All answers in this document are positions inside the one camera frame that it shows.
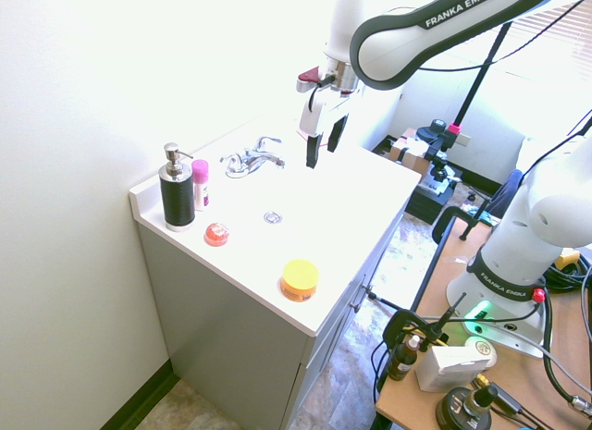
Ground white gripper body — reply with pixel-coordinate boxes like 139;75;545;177
298;86;364;139

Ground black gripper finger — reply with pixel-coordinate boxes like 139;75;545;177
305;133;322;169
327;114;349;154

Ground chrome sink faucet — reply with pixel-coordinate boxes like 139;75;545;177
224;154;287;179

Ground brown cardboard box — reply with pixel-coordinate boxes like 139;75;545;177
390;127;436;176

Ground white sink countertop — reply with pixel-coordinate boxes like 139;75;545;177
129;109;423;338

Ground black storage case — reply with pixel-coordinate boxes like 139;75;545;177
404;168;463;226

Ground pink capped white bottle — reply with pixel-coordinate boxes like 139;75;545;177
191;159;211;213

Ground red round soap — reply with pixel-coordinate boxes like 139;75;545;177
203;222;230;247

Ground orange jar yellow lid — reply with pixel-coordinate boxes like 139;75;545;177
278;259;321;304

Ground black chrome soap dispenser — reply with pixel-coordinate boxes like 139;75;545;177
158;142;196;232

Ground black table clamp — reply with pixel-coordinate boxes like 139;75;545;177
383;292;467;357
432;206;485;243

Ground blue cloth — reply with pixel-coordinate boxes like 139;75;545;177
482;168;525;220

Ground grey vanity cabinet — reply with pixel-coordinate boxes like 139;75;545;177
136;196;413;430

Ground brown dropper bottle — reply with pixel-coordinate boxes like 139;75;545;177
387;334;424;382

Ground window blinds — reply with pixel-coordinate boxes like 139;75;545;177
443;0;592;82

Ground white cardboard box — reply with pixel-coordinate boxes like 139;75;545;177
414;345;492;394

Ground white round tin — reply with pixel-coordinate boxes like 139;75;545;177
463;336;498;369

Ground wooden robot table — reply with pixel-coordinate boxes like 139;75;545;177
374;215;592;430

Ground small dark glass bottle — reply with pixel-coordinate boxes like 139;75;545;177
463;385;500;417

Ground black round jar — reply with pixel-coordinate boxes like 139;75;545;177
436;386;494;430

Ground black tripod camera stand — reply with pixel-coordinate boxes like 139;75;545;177
416;20;512;204

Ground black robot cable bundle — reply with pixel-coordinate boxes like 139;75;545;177
541;252;592;294

